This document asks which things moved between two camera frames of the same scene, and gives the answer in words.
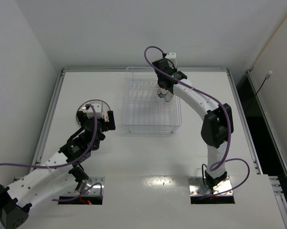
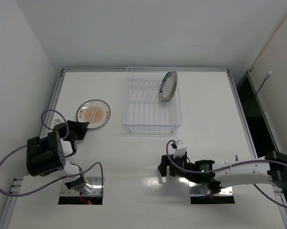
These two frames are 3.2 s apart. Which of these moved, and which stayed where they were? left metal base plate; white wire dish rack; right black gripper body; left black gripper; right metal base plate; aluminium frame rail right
Moved: left black gripper; right black gripper body
Stayed: aluminium frame rail right; right metal base plate; left metal base plate; white wire dish rack
